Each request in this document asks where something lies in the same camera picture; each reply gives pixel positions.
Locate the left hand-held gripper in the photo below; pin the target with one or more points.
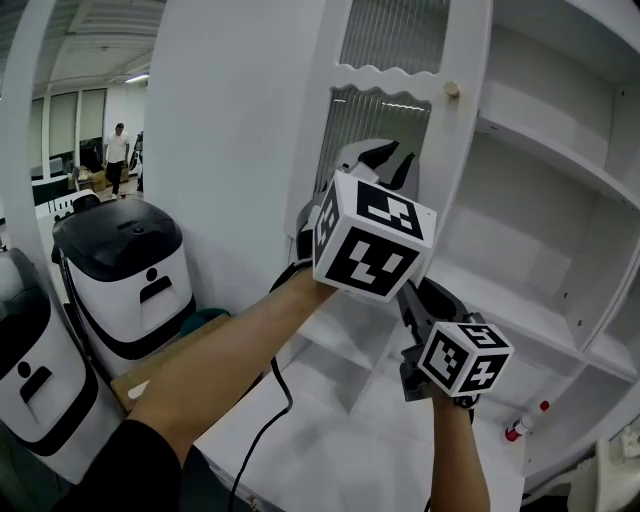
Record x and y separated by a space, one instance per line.
370 260

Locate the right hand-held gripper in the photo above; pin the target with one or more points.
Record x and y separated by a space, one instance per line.
445 357

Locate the glass cabinet door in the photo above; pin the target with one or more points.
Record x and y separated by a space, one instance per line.
465 50

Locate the person's left forearm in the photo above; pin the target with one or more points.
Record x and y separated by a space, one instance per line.
225 365

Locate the person's right forearm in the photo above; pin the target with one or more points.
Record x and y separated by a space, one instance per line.
460 460

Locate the white cabinet with shelves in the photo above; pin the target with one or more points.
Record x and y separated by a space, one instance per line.
350 450

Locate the red-capped plastic bottle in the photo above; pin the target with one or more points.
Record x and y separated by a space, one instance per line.
522 425

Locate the teal round object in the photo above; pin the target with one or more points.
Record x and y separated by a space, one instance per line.
200 320

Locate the cream ornate dressing table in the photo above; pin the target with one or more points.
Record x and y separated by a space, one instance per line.
615 470

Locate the ceiling tube light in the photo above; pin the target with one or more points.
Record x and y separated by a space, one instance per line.
137 78

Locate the brown cardboard box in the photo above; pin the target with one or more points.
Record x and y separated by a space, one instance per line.
150 372

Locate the white black delivery robot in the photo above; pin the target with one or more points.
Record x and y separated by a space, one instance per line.
125 300
30 400

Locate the white slotted crate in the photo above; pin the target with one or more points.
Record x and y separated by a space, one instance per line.
62 207

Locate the person's black sleeve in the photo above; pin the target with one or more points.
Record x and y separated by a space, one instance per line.
125 470

